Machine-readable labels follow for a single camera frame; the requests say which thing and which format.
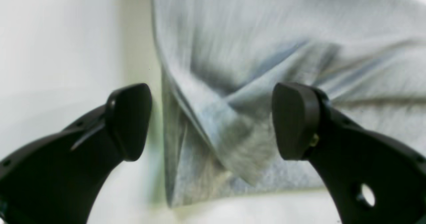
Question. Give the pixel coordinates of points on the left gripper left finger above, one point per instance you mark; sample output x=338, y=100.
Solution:
x=56, y=179

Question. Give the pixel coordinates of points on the light grey T-shirt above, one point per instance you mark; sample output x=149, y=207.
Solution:
x=222, y=59

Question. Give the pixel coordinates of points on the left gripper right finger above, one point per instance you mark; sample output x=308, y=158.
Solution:
x=372, y=178

